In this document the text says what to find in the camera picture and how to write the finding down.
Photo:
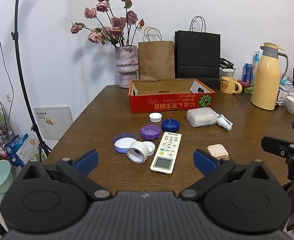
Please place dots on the purple toothed jar lid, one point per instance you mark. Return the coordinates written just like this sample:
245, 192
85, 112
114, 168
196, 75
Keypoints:
150, 133

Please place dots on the purple rimmed flat lid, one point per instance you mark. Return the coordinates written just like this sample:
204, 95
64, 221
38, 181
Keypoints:
122, 142

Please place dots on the small green item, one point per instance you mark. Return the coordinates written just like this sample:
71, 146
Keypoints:
248, 90

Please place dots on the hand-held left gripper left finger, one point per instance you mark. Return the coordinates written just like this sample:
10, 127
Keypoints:
87, 159

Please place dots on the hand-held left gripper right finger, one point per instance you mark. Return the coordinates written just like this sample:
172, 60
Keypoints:
204, 161

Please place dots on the yellow thermos jug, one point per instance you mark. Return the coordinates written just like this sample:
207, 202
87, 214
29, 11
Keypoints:
265, 80

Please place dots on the black light stand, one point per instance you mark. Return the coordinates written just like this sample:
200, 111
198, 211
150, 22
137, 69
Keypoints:
15, 35

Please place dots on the black paper bag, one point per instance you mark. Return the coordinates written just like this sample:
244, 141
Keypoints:
198, 55

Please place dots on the small red box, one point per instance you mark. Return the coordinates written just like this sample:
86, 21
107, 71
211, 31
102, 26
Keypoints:
243, 83

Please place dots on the white green package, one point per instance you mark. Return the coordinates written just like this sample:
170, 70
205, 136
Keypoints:
29, 152

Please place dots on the white tape roll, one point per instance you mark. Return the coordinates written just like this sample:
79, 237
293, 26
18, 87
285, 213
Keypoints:
140, 146

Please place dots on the red cardboard box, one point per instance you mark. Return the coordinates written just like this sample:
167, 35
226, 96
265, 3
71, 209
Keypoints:
149, 102

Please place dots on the dried pink roses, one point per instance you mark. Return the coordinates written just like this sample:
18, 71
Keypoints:
117, 23

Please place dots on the blue toothed jar lid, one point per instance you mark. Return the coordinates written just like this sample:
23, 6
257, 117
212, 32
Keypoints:
171, 125

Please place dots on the pink mottled ceramic vase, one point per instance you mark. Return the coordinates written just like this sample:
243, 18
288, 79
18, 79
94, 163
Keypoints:
125, 60

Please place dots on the beige power adapter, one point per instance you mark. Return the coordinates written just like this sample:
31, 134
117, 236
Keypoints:
218, 152

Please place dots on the translucent plastic box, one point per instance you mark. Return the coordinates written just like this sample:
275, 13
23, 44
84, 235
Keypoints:
201, 117

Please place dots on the clear bottle blue cap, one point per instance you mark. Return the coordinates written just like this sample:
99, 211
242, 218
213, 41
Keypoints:
255, 62

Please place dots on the blue white package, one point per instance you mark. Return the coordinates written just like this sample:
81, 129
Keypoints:
13, 147

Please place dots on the blue white pouch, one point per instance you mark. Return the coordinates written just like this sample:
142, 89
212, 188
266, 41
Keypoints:
284, 90

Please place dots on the white closed bottle cap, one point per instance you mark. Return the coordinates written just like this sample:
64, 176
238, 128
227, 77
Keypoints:
155, 117

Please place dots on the white wall panel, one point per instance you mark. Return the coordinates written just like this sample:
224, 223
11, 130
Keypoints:
52, 122

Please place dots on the yellow bear mug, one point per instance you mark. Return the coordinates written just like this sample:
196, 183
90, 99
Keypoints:
227, 85

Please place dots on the white wall outlet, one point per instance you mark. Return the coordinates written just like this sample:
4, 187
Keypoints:
9, 97

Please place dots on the small white spray bottle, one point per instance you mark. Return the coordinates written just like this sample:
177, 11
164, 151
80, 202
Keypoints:
224, 122

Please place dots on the metal storage rack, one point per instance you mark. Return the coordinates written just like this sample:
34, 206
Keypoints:
5, 120

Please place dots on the blue drink carton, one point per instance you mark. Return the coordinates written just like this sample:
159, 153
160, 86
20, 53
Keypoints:
246, 73

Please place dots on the white remote control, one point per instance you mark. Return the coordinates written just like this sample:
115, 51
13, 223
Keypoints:
165, 155

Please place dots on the brown paper bag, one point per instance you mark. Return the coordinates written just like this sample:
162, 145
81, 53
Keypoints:
157, 60

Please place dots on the white screw lid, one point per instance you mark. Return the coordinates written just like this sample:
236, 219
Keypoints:
152, 148

